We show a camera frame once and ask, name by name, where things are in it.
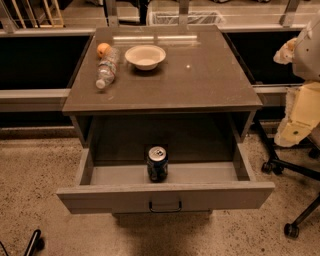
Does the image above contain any grey cabinet counter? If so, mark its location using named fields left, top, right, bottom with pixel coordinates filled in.
left=63, top=25, right=262, bottom=144

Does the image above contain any white wire basket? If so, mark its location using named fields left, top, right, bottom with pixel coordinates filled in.
left=146, top=10, right=225, bottom=26

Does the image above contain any white paper bowl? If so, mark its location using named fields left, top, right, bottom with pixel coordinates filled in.
left=125, top=45, right=166, bottom=71

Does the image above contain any wooden chair frame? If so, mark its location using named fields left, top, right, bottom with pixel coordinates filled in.
left=4, top=0, right=65, bottom=29

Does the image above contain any black chair leg with wheel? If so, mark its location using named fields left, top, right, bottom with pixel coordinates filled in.
left=24, top=229, right=45, bottom=256

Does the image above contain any black office chair base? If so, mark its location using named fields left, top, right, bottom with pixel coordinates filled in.
left=254, top=117, right=320, bottom=239

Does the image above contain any clear plastic water bottle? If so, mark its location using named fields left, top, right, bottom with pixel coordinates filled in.
left=96, top=47, right=120, bottom=90

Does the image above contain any orange fruit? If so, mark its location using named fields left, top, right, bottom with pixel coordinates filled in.
left=97, top=43, right=110, bottom=58

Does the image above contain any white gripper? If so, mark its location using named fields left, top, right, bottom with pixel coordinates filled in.
left=274, top=82, right=320, bottom=148

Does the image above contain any open grey top drawer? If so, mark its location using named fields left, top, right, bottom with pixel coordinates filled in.
left=57, top=145, right=275, bottom=214

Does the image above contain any black drawer handle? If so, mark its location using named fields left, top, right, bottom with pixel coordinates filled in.
left=148, top=201, right=182, bottom=214

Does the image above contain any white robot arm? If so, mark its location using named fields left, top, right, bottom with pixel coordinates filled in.
left=273, top=13, right=320, bottom=147

